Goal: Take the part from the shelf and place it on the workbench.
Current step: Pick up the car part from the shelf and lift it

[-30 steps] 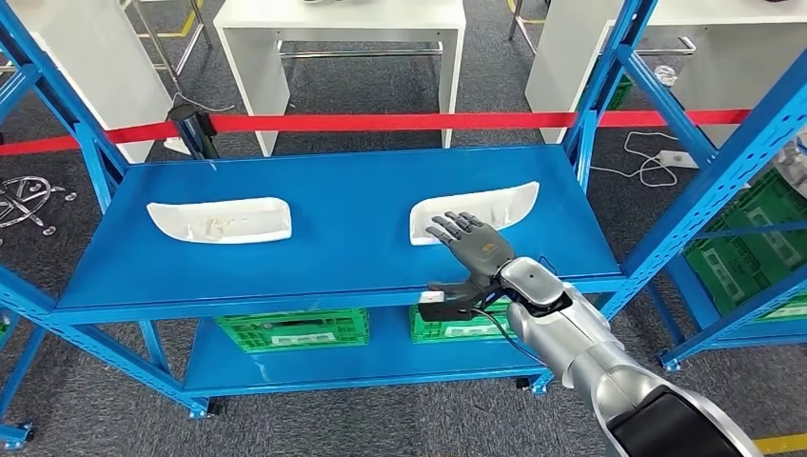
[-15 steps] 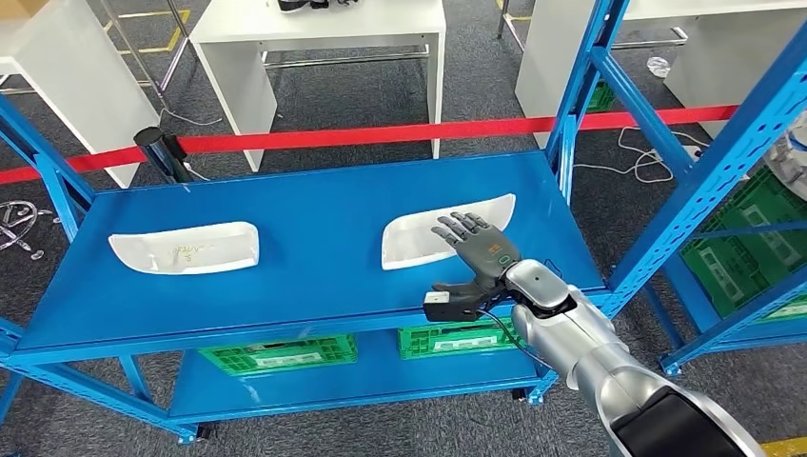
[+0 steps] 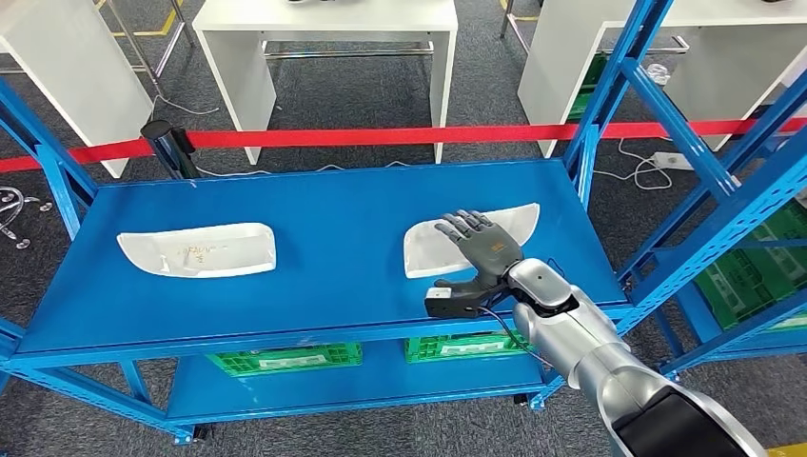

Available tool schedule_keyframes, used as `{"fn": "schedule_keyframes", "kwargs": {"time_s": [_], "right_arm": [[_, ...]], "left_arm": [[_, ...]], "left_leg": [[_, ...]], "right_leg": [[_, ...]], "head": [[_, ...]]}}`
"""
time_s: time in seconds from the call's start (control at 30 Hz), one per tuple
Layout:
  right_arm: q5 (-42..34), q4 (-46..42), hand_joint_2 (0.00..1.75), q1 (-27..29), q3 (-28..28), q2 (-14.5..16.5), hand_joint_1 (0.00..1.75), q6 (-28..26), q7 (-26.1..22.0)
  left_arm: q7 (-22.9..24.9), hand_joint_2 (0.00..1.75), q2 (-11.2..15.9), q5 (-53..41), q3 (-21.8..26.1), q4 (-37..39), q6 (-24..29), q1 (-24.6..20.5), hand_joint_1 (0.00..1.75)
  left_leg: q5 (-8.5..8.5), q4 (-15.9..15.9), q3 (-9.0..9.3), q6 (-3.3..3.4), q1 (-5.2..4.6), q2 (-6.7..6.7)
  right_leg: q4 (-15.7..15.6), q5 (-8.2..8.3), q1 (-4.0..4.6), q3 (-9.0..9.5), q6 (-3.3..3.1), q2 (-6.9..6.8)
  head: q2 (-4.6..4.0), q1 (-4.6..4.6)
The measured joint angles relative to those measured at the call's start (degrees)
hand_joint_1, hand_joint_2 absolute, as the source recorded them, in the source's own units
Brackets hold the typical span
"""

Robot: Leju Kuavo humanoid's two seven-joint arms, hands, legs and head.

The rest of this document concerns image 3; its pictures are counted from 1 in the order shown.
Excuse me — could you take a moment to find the white power strip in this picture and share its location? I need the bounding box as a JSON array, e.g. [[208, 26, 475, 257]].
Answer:
[[652, 150, 695, 171]]

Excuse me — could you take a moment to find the blue metal shelf rack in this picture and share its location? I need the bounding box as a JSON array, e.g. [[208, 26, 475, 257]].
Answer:
[[655, 239, 807, 374], [0, 0, 807, 446]]

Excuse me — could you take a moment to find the black stanchion post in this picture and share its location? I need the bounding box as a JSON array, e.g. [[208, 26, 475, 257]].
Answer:
[[139, 119, 200, 181]]

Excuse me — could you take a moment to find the red barrier tape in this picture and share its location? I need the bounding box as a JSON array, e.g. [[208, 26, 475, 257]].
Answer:
[[0, 117, 807, 174]]

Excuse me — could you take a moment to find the chrome tube frame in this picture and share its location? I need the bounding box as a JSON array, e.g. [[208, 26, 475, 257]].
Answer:
[[94, 0, 197, 96]]

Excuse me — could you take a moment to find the green plastic crate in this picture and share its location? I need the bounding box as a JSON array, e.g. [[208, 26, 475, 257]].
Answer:
[[567, 53, 610, 121], [693, 201, 807, 332], [404, 330, 537, 366], [207, 342, 364, 378]]

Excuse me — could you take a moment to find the chrome chair base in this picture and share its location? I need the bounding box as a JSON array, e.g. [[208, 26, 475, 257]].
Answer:
[[0, 186, 53, 250]]

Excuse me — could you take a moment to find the black camera bracket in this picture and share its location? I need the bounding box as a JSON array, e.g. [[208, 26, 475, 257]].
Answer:
[[423, 294, 507, 320]]

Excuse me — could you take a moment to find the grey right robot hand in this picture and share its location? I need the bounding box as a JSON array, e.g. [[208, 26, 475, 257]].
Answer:
[[433, 209, 525, 299]]

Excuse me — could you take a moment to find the white curved plastic part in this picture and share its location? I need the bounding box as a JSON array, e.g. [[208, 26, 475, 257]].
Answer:
[[403, 203, 541, 280], [116, 222, 278, 279]]

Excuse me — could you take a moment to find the white table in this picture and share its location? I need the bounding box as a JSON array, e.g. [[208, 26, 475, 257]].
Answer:
[[517, 0, 807, 159], [191, 0, 460, 167], [0, 0, 154, 180]]

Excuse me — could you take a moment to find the white floor cable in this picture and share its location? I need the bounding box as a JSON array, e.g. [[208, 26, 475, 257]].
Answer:
[[592, 137, 675, 191]]

